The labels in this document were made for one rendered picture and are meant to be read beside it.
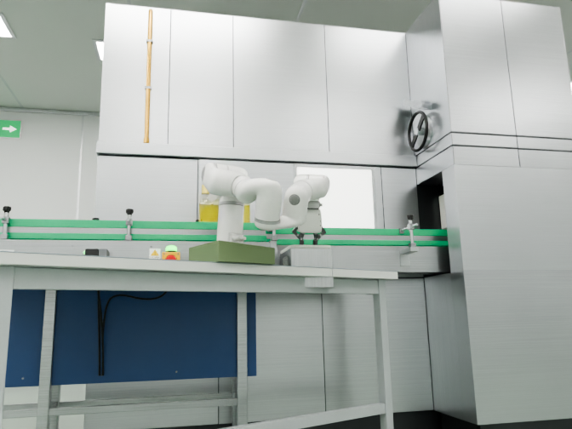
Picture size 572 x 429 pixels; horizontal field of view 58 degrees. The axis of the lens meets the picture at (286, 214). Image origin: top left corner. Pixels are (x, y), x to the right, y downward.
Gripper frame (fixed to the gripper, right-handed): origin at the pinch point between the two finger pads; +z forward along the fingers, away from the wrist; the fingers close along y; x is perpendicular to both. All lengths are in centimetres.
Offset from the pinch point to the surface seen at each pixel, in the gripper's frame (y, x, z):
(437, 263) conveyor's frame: -69, -17, 10
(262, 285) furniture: 22.3, 18.3, 13.0
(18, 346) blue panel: 110, -6, 40
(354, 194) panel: -37, -45, -21
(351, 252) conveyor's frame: -26.3, -19.1, 5.2
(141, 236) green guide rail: 67, -16, -1
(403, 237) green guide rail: -54, -22, -2
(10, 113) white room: 210, -378, -87
